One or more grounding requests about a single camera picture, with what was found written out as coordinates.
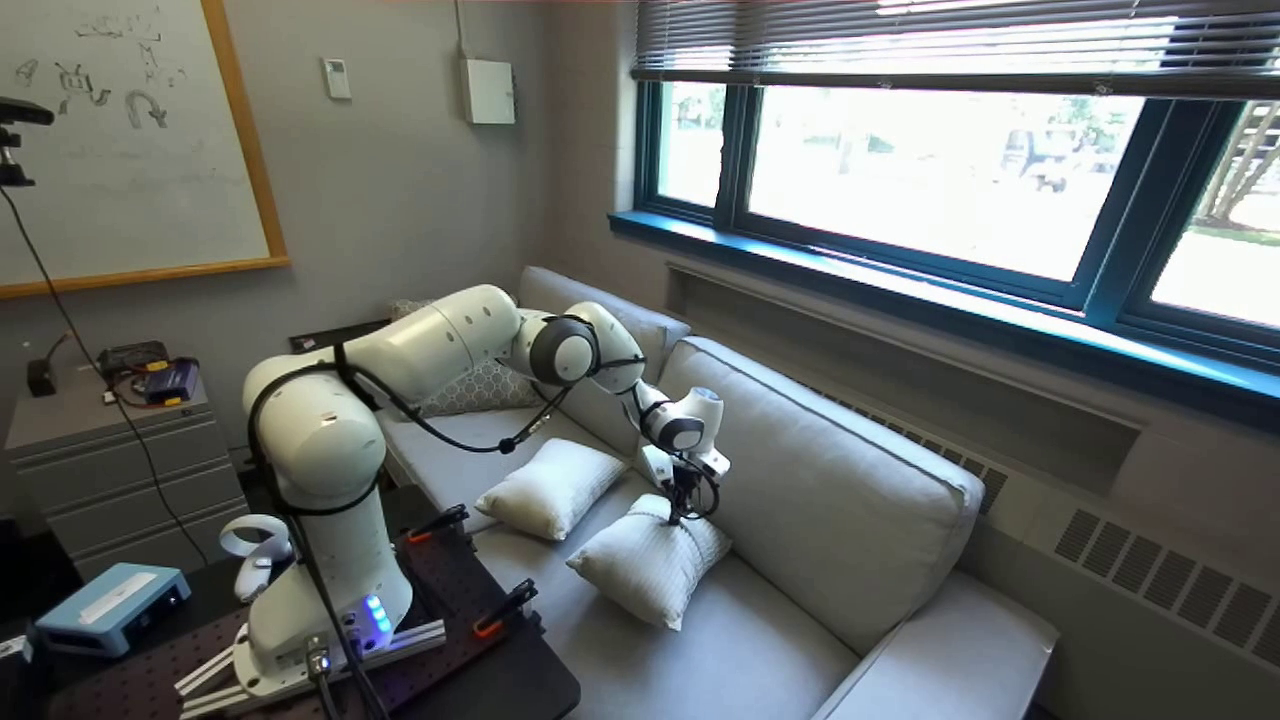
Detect white wall box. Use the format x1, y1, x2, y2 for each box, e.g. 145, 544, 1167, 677
459, 52, 519, 133

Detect grey sofa seat cushion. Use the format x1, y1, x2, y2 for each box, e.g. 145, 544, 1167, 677
466, 476, 863, 720
375, 396, 632, 535

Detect small black desk item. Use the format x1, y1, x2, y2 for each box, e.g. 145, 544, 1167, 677
19, 333, 70, 400

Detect white striped pillow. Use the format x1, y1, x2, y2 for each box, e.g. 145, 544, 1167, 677
564, 491, 736, 636
473, 438, 632, 549

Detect white wall thermostat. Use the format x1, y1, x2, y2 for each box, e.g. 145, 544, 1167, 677
316, 52, 356, 109

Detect black device with orange parts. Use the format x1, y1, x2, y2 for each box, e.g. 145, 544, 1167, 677
92, 335, 210, 411

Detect thin black camera cable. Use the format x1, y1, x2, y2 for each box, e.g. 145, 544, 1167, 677
0, 182, 208, 569

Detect black wall power strip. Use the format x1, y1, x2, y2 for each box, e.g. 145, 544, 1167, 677
289, 318, 396, 357

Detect wide blue framed window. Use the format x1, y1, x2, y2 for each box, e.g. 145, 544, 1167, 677
609, 74, 1280, 411

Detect wood framed whiteboard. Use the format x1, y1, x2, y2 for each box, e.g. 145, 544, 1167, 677
0, 0, 293, 303

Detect black camera on stand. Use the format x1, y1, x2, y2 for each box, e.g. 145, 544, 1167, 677
0, 92, 60, 194

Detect white VR controller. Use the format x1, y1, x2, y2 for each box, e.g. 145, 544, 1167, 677
216, 512, 296, 609

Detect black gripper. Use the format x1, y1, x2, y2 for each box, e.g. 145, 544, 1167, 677
662, 456, 723, 530

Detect dark window blinds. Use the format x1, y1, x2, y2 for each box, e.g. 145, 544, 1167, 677
632, 0, 1280, 101

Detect light blue box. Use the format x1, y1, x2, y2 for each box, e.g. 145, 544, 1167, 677
30, 560, 197, 659

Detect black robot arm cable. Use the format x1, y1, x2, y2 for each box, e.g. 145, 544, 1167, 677
240, 335, 731, 720

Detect grey drawer cabinet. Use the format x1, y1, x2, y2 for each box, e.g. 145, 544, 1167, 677
0, 373, 257, 585

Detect black robot table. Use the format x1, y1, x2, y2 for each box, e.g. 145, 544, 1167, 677
35, 497, 582, 720

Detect black orange handled clamp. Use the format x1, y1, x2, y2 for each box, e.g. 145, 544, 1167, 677
396, 499, 473, 554
466, 576, 539, 648

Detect wall heater vent grille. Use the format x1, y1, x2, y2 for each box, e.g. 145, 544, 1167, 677
952, 453, 1280, 672

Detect grey fabric sofa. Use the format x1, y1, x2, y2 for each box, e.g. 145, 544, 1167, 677
356, 262, 1064, 720

